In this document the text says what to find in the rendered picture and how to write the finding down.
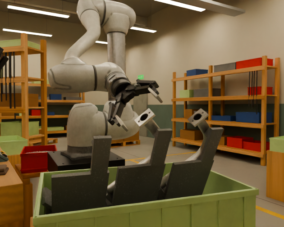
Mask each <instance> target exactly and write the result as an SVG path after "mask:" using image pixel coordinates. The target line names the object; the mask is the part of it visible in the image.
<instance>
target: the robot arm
mask: <svg viewBox="0 0 284 227"><path fill-rule="evenodd" d="M77 13H78V17H79V19H80V21H81V23H82V25H83V26H84V27H85V28H86V30H87V32H86V33H85V34H84V35H83V36H82V37H81V38H80V39H79V40H78V41H77V42H76V43H74V44H73V45H72V46H71V47H70V48H69V49H68V51H67V52H66V54H65V57H64V60H63V61H62V62H61V63H60V64H58V65H56V66H53V67H52V68H51V69H50V70H49V72H48V80H49V84H50V86H51V87H52V88H53V89H54V90H56V91H60V92H66V93H83V92H88V91H105V92H108V101H107V102H106V104H105V105H104V109H103V112H101V111H98V108H97V107H96V106H95V105H94V104H92V103H81V104H75V105H74V106H73V107H72V109H71V110H70V113H69V116H68V121H67V142H68V146H67V150H64V151H61V152H60V154H62V155H64V156H66V157H68V158H70V159H71V160H80V159H88V158H92V140H93V136H98V135H100V134H101V135H102V136H111V137H112V140H119V139H125V138H128V137H131V136H133V135H135V134H136V133H137V132H138V131H139V129H140V127H139V126H138V125H137V123H136V122H135V121H134V120H135V119H136V118H137V117H139V116H138V114H137V113H136V112H134V111H133V109H132V107H131V104H130V103H129V101H130V100H131V99H132V98H134V97H135V96H139V95H141V94H147V93H151V94H152V95H153V96H154V97H155V98H156V99H157V100H158V101H159V102H160V103H162V102H163V101H162V100H161V98H160V97H159V96H158V95H159V92H158V90H157V89H156V88H158V87H159V85H158V84H157V82H156V81H150V80H140V79H137V80H136V83H135V84H134V85H132V84H131V82H130V81H129V79H128V78H127V76H126V53H125V36H126V34H127V33H128V29H131V28H132V27H133V26H134V24H135V21H136V14H135V12H134V10H133V9H132V8H131V7H129V6H127V5H125V4H123V3H120V2H116V1H111V0H79V1H78V5H77ZM101 25H102V26H103V28H104V30H105V33H106V35H107V57H108V62H105V63H102V64H98V65H87V64H86V63H85V62H84V61H83V60H82V59H80V58H79V57H80V56H81V55H82V54H83V53H85V52H86V51H87V50H88V49H89V48H90V47H91V46H92V45H93V44H94V43H95V42H96V41H97V40H98V38H99V37H100V34H101Z"/></svg>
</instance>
